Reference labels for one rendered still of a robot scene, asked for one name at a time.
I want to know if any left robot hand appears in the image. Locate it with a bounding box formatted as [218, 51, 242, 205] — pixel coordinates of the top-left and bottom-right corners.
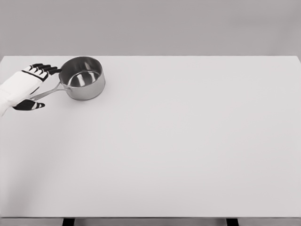
[2, 63, 62, 112]

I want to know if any steel saucepan with long handle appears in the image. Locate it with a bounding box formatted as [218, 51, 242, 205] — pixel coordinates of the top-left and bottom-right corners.
[29, 56, 106, 101]

